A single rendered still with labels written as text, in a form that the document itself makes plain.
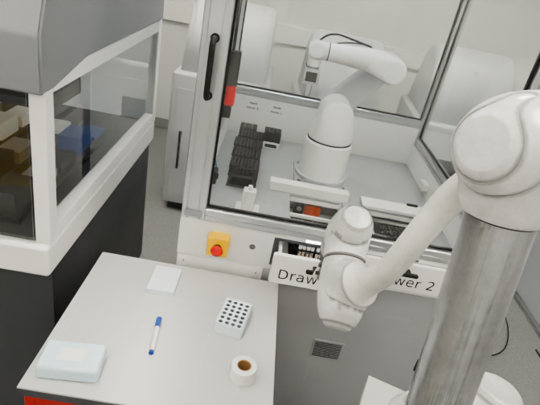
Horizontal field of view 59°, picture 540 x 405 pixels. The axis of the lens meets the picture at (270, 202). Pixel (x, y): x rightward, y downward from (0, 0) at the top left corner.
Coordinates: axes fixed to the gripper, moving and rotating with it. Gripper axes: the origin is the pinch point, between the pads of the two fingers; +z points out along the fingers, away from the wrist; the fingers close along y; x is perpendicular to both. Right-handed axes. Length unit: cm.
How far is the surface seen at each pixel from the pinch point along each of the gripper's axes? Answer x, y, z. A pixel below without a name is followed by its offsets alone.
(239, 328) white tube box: 21.6, -20.2, 2.2
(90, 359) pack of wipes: 57, -37, -10
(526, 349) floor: -152, 24, 130
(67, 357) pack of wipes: 63, -37, -11
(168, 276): 47.1, -4.5, 15.5
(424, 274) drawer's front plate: -38.4, 10.4, 10.6
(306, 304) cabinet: -2.1, -1.6, 30.8
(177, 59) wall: 116, 264, 211
